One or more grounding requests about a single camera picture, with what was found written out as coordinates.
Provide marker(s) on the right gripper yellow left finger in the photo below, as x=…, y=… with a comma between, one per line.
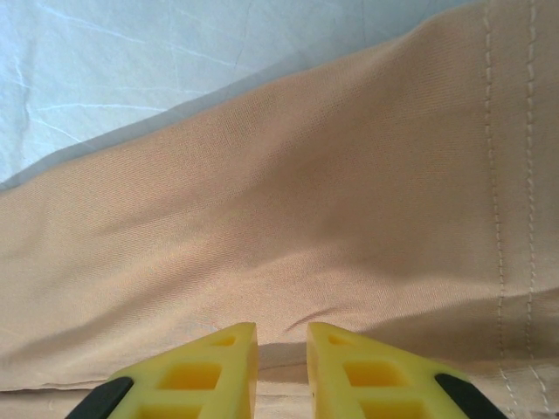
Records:
x=188, y=379

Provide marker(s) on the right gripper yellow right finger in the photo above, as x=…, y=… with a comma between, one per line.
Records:
x=375, y=379

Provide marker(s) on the tan printed t-shirt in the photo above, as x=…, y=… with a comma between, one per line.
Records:
x=305, y=196

